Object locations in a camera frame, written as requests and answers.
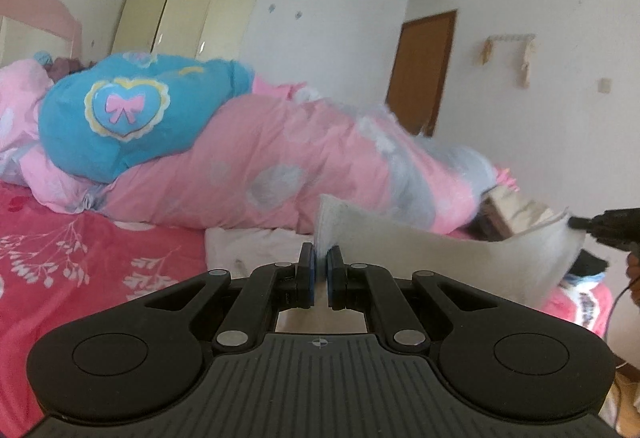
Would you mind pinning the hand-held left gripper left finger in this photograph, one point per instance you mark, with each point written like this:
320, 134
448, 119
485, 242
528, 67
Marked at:
309, 278

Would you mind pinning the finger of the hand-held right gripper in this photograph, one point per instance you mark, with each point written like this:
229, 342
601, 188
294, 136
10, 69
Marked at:
610, 225

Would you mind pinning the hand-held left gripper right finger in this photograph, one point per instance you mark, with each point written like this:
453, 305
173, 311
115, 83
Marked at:
332, 278

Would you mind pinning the white sweatshirt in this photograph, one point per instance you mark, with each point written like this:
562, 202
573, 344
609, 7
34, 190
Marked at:
425, 263

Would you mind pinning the pile of folded clothes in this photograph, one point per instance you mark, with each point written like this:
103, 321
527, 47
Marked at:
515, 213

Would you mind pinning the person's right hand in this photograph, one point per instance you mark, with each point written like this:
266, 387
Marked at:
635, 275

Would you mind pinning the pink grey floral quilt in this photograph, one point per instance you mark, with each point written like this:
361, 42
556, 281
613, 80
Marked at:
300, 143

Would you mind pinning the blue plush pillow with bow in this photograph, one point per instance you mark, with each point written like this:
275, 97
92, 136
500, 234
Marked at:
175, 118

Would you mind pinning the pink fleece blanket leaf print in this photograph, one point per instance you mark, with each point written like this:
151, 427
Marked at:
100, 258

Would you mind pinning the small beige hanging cloth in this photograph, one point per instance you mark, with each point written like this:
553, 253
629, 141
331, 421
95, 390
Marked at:
488, 53

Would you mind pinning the brown wooden door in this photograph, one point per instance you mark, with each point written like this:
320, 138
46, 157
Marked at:
420, 78

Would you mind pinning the cream wardrobe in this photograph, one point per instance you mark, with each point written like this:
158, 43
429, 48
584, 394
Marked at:
185, 18

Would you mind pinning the pale pink floral pillow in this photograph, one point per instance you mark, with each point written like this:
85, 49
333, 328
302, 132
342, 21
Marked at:
20, 118

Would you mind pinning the white pink headboard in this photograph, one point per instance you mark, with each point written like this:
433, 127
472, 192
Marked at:
30, 33

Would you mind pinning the wall light switch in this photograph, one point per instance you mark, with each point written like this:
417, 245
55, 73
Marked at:
605, 86

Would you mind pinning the wall hook rack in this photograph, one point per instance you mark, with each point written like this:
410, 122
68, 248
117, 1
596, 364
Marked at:
510, 38

